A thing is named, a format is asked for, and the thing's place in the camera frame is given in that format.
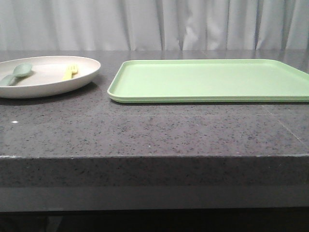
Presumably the yellow plastic fork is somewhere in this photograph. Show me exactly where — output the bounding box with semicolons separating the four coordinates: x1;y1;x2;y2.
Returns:
62;64;78;81

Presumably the white round plate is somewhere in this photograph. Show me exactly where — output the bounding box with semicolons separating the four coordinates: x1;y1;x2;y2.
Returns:
0;56;101;99

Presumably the light green tray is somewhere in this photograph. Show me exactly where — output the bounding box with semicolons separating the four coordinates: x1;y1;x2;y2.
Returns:
107;59;309;103

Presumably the pale green spoon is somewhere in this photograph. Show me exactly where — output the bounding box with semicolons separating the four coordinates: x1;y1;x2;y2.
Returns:
0;63;32;86

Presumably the white curtain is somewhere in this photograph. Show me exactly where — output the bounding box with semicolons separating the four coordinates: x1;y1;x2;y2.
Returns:
0;0;309;51

